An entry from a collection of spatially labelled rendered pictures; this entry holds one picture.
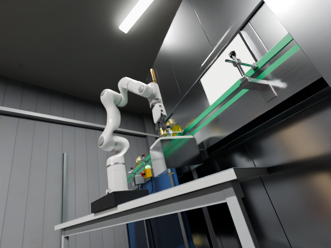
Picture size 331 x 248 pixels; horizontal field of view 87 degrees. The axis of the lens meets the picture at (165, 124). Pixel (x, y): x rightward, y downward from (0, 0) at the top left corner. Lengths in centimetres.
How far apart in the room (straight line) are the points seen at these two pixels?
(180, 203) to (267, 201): 49
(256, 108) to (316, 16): 37
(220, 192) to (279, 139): 44
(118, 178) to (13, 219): 227
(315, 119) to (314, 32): 45
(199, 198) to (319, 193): 49
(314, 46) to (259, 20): 65
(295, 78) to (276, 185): 54
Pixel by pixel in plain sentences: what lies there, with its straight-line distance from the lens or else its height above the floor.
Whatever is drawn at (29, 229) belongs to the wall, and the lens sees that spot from 332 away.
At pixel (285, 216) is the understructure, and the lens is 109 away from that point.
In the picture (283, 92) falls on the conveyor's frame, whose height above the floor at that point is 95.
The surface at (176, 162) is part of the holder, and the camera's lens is 90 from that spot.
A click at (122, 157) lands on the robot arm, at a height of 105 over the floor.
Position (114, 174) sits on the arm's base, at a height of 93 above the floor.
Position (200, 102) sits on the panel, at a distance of 137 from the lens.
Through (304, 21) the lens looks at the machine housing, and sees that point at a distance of 59.
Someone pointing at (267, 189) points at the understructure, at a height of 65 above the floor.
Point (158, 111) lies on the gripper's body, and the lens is 104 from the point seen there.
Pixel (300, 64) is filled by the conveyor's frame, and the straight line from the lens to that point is 75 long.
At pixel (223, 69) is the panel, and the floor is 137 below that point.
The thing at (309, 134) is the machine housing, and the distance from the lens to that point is 95.
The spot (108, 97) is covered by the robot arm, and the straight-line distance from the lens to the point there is 141.
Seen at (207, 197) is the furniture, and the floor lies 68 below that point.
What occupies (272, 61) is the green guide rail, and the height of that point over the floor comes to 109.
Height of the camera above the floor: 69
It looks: 25 degrees up
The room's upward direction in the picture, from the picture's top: 14 degrees counter-clockwise
